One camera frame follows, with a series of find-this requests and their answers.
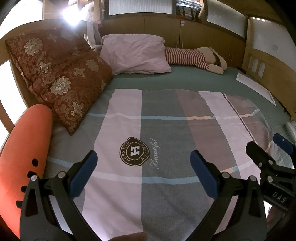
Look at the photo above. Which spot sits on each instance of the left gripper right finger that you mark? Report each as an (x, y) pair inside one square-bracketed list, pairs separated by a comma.
[(248, 220)]

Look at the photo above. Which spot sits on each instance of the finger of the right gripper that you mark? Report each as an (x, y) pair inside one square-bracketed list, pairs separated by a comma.
[(284, 144), (258, 155)]

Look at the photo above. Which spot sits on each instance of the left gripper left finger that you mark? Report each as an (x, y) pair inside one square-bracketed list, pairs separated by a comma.
[(48, 210)]

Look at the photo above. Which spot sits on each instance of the person's right hand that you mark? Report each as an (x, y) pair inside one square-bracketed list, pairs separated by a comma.
[(276, 218)]

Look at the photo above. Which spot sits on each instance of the person's left hand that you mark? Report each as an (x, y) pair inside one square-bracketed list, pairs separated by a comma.
[(139, 236)]

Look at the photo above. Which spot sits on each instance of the white round device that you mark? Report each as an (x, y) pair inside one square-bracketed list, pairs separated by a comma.
[(291, 130)]

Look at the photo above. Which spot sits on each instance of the white flat board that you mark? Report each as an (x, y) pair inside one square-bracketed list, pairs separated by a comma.
[(256, 87)]

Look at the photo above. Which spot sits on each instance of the orange carrot plush pillow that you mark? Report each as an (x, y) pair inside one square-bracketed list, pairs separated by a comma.
[(23, 155)]

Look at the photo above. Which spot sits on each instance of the wooden headboard cabinet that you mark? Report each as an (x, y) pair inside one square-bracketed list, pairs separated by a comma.
[(270, 71)]

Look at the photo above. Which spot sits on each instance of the plaid patchwork bed quilt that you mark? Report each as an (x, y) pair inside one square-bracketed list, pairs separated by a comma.
[(143, 181)]

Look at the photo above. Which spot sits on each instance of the striped rag doll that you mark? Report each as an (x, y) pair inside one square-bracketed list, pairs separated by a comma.
[(204, 58)]

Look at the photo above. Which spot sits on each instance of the brown floral brocade pillow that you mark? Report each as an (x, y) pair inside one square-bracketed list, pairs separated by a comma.
[(62, 71)]

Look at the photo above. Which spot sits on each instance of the pink bed pillow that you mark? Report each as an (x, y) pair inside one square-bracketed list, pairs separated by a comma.
[(135, 53)]

